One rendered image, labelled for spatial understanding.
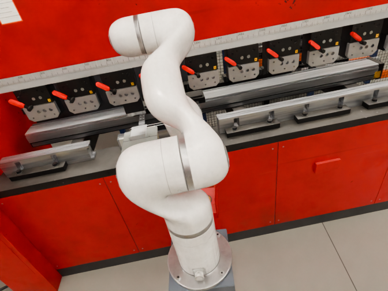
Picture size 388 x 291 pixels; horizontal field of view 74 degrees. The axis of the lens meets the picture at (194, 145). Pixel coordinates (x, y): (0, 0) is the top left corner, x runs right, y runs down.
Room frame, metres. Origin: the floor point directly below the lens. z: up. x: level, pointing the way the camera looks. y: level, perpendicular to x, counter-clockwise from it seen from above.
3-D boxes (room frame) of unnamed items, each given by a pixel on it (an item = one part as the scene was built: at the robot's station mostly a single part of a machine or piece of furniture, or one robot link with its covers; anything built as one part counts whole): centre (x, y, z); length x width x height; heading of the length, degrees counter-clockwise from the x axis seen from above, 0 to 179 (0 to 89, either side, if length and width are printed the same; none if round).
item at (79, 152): (1.23, 0.82, 0.92); 0.50 x 0.06 x 0.10; 91
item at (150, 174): (0.43, 0.08, 1.30); 0.19 x 0.12 x 0.24; 91
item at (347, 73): (1.54, -0.13, 0.93); 2.30 x 0.14 x 0.10; 91
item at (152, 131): (1.09, 0.27, 1.00); 0.26 x 0.18 x 0.01; 1
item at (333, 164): (1.10, -0.76, 0.58); 0.15 x 0.02 x 0.07; 91
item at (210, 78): (1.25, -0.11, 1.26); 0.15 x 0.09 x 0.17; 91
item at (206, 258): (0.43, 0.04, 1.09); 0.19 x 0.19 x 0.18
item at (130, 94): (1.24, 0.29, 1.26); 0.15 x 0.09 x 0.17; 91
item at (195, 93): (1.40, -0.06, 1.01); 0.26 x 0.12 x 0.05; 1
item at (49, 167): (1.17, 0.87, 0.89); 0.30 x 0.05 x 0.03; 91
